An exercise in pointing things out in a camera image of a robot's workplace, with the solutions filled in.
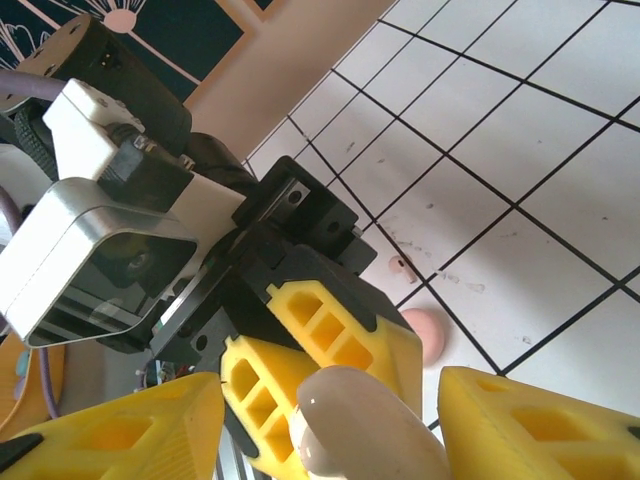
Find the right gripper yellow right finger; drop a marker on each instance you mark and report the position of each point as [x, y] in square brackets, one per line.
[525, 440]

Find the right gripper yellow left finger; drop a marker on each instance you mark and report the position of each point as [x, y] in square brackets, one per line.
[125, 440]

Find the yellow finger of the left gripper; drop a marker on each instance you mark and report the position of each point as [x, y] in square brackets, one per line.
[350, 330]
[260, 400]

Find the pink round case cover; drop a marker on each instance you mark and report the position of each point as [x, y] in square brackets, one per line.
[425, 340]

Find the beige earbud charging case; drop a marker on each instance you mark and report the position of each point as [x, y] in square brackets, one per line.
[350, 420]

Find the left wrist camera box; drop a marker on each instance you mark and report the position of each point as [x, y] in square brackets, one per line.
[75, 240]

